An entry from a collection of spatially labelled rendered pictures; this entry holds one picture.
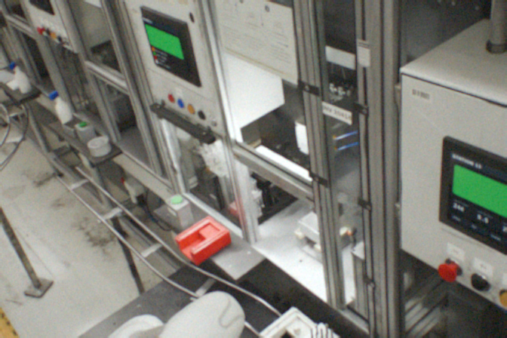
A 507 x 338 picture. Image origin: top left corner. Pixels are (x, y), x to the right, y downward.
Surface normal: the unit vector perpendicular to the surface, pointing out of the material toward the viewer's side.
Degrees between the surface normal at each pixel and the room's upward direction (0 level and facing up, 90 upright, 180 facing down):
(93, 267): 0
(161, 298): 0
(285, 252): 0
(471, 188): 90
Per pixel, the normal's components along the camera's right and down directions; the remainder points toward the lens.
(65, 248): -0.15, -0.80
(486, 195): -0.76, 0.47
